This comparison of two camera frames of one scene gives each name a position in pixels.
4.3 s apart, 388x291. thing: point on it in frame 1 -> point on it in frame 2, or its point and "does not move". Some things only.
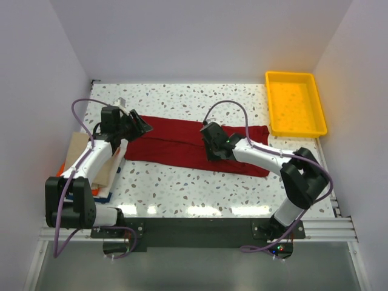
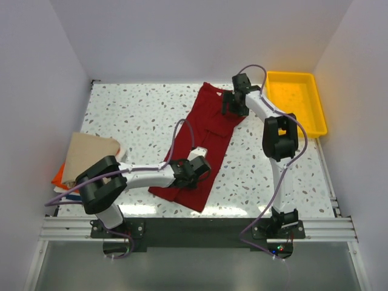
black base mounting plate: x=201 y=231 does not move
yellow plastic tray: x=294 y=106 does not move
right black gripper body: x=211 y=150 -> x=237 y=108
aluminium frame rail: x=334 y=228 does not move
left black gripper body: x=116 y=129 -> x=192 y=183
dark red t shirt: x=181 y=142 -> x=208 y=131
